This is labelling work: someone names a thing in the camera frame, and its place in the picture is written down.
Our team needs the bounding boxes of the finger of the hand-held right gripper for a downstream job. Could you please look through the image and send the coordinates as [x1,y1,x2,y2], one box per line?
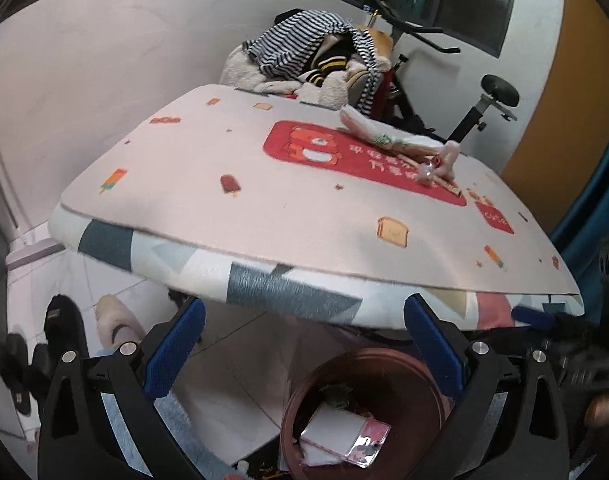
[511,305,563,335]

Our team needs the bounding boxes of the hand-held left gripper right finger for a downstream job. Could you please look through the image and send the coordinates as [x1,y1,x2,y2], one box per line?
[403,292,570,480]

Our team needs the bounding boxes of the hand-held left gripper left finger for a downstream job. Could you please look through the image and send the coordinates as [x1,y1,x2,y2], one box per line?
[37,296,208,480]

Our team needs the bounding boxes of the brown round bin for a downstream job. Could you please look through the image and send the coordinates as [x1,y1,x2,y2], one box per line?
[279,347,455,480]

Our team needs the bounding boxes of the dark wrapper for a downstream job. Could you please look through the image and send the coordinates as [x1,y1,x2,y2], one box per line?
[319,382,358,408]

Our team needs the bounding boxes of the clear package with pink card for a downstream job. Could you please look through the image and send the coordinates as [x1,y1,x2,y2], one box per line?
[299,402,391,468]

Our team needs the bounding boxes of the person's right forearm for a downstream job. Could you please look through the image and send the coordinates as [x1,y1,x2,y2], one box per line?
[585,390,609,431]

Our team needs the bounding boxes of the fluffy beige slipper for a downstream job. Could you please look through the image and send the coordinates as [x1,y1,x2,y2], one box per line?
[95,295,148,351]

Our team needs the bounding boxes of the black chair base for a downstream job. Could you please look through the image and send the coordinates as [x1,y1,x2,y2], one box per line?
[0,294,88,416]

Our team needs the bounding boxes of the pink cartoon print table mat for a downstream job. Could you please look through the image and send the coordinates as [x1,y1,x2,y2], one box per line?
[59,82,580,296]

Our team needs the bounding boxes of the blue curtain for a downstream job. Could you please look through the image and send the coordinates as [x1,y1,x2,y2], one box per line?
[549,105,609,261]

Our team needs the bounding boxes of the white pink fluffy item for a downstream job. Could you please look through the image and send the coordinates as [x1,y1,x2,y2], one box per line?
[429,142,460,181]

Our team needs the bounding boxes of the white wrapper with green logo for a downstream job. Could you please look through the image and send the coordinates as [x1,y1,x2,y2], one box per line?
[375,130,443,156]

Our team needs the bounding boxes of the black exercise bike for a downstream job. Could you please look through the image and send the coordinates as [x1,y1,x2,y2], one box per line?
[362,0,520,143]

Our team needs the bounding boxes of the white fleece blanket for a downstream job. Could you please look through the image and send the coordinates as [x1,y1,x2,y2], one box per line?
[219,45,355,111]

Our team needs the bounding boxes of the black yellow striped garment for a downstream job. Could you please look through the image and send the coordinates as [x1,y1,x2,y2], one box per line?
[297,40,353,86]

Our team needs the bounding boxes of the wooden chair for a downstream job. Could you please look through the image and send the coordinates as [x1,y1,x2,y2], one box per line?
[347,25,393,106]

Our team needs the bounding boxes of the dark window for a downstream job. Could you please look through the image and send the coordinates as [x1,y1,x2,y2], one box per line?
[279,0,518,58]

